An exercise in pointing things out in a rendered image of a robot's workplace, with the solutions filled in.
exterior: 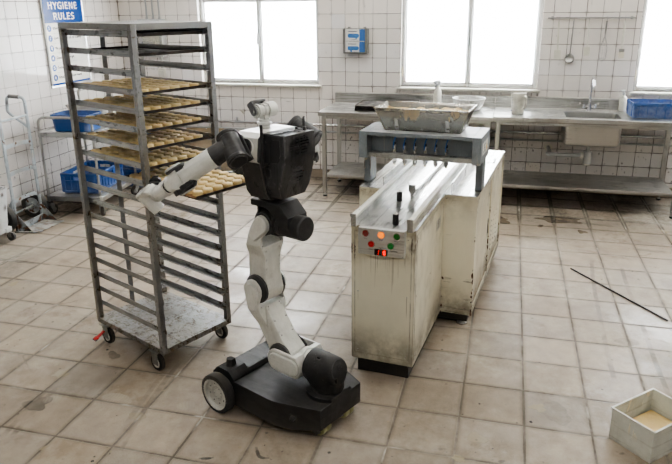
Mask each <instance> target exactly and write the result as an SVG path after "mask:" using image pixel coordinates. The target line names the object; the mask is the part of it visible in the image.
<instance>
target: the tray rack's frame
mask: <svg viewBox="0 0 672 464"><path fill-rule="evenodd" d="M126 24H135V29H136V30H159V29H183V28H207V21H151V20H132V21H96V22H61V23H57V25H58V32H59V40H60V47H61V54H62V62H63V69H64V76H65V84H66V91H67V98H68V106H69V113H70V121H71V128H72V135H73V143H74V150H75V157H76V165H77V172H78V179H79V187H80V194H81V202H82V209H83V216H84V224H85V231H86V238H87V246H88V253H89V260H90V268H91V275H92V283H93V290H94V297H95V305H96V312H97V319H98V321H99V322H101V324H99V325H101V326H102V328H103V329H104V330H106V332H105V333H104V334H103V336H104V337H105V338H107V339H109V337H108V330H107V328H109V327H110V328H112V329H113V331H114V330H116V331H118V332H120V333H121V334H123V335H125V336H127V337H129V338H131V339H133V340H135V341H137V342H139V343H141V344H142V345H144V346H146V347H148V348H150V349H149V350H148V351H150V352H151V354H152V363H153V364H155V365H157V366H158V357H157V355H158V354H160V345H159V336H158V331H156V330H154V329H152V328H150V327H148V326H146V325H144V324H142V323H140V322H138V321H136V320H133V319H131V318H129V317H127V316H125V315H123V314H121V313H119V312H117V311H115V310H113V311H110V312H108V313H105V314H104V311H103V303H102V296H101V288H100V281H99V273H98V265H97V258H96V250H95V243H94V235H93V228H92V220H91V212H90V205H89V197H88V190H87V182H86V175H85V167H84V159H83V152H82V144H81V137H80V129H79V122H78V114H77V106H76V99H75V91H74V84H73V76H72V69H71V61H70V53H69V46H68V38H67V31H66V29H89V30H124V31H127V30H126ZM163 286H165V285H163ZM165 287H166V288H164V289H162V297H163V300H164V301H165V302H168V303H167V304H165V305H163V307H164V315H165V316H166V317H168V318H169V319H167V320H165V327H166V330H167V332H169V333H171V334H169V335H167V336H166V337H167V347H168V353H170V352H172V351H174V350H176V349H178V348H180V347H182V346H184V345H187V344H189V343H191V342H193V341H195V340H197V339H199V338H201V337H203V336H205V335H207V334H209V333H211V332H213V331H215V330H216V332H217V333H219V334H222V328H221V327H223V326H225V325H227V320H226V319H224V315H223V314H220V313H218V312H215V311H213V310H211V309H208V308H206V307H204V306H201V305H199V304H197V303H194V302H192V301H189V300H187V299H185V298H182V297H180V296H178V295H175V294H173V293H171V292H168V291H167V286H165ZM129 293H130V299H131V300H133V301H135V297H134V292H133V291H131V290H129ZM135 302H138V303H140V304H142V305H144V306H146V307H148V308H151V309H153V310H155V311H156V307H155V301H153V300H151V299H149V298H147V297H145V298H143V299H140V300H138V301H135ZM120 308H121V309H123V310H125V311H127V312H129V313H131V314H133V315H136V316H138V317H140V318H142V319H144V320H146V321H148V322H150V323H152V324H154V325H156V326H157V316H154V315H152V314H150V313H148V312H146V311H144V310H142V309H139V308H137V307H135V306H133V305H131V304H128V305H125V306H123V307H120Z"/></svg>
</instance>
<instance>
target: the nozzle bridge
mask: <svg viewBox="0 0 672 464"><path fill-rule="evenodd" d="M395 137H396V139H395V141H394V138H395ZM405 137H407V138H406V140H405V142H406V146H407V153H406V154H403V143H404V139H405ZM416 138H417V139H416ZM489 138H490V128H481V127H467V128H466V129H465V130H464V131H463V132H462V133H461V134H454V133H437V132H420V131H402V130H385V129H384V127H383V125H382V123H381V122H375V123H373V124H371V125H369V126H367V127H365V128H364V129H362V130H360V131H359V157H364V182H371V181H372V180H374V179H375V178H376V157H382V158H396V159H409V160H423V161H437V162H450V163H464V164H471V165H473V166H476V172H475V189H474V191H476V192H481V191H482V189H483V188H484V181H485V165H486V157H487V155H488V154H489ZM415 139H416V142H415V143H417V144H416V146H417V154H416V155H414V154H413V145H414V141H415ZM426 139H427V141H426V144H427V155H424V143H425V140H426ZM437 139H438V141H437V143H436V140H437ZM447 140H449V141H448V143H447ZM393 141H394V142H396V146H397V151H396V153H393ZM435 143H436V144H437V147H438V156H434V147H435ZM446 143H447V145H448V157H445V146H446Z"/></svg>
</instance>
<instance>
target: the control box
mask: <svg viewBox="0 0 672 464"><path fill-rule="evenodd" d="M364 230H366V231H368V233H369V234H368V236H364V235H363V234H362V233H363V231H364ZM379 232H382V233H383V234H384V237H383V238H379V237H378V233H379ZM395 234H398V235H399V236H400V239H399V240H395V239H394V235H395ZM406 236H407V231H406V230H398V229H389V228H380V227H371V226H362V225H360V226H359V227H358V253H362V254H369V255H376V249H377V250H379V252H378V251H377V252H378V253H379V254H378V253H377V254H378V255H377V256H383V250H385V251H386V255H385V254H384V255H385V257H393V258H401V259H405V257H406ZM369 241H373V242H374V246H373V247H369V246H368V242H369ZM389 243H391V244H393V246H394V247H393V249H391V250H390V249H388V247H387V246H388V244H389ZM385 251H384V253H385Z"/></svg>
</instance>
